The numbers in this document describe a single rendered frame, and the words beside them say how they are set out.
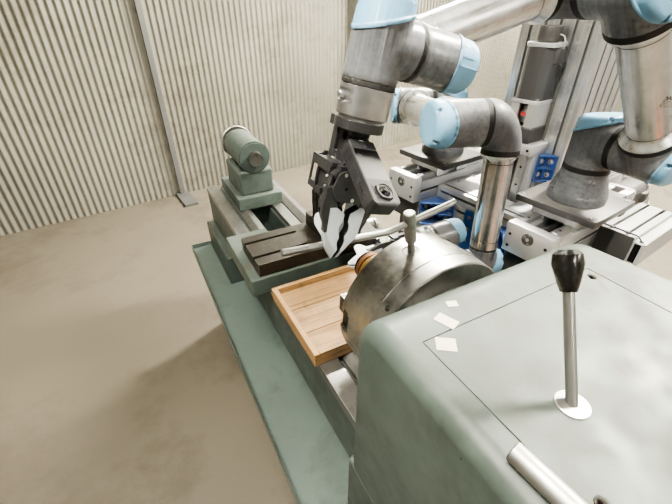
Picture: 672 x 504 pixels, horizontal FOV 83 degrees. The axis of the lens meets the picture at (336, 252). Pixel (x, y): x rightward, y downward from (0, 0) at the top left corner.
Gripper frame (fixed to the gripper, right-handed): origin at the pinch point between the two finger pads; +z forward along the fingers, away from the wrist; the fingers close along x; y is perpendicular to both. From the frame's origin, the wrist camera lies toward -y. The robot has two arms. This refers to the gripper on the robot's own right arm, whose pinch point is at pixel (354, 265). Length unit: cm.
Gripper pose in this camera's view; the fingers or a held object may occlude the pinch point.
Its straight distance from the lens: 93.9
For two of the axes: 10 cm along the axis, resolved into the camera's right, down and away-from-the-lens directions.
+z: -8.9, 2.4, -3.8
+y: -4.5, -4.8, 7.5
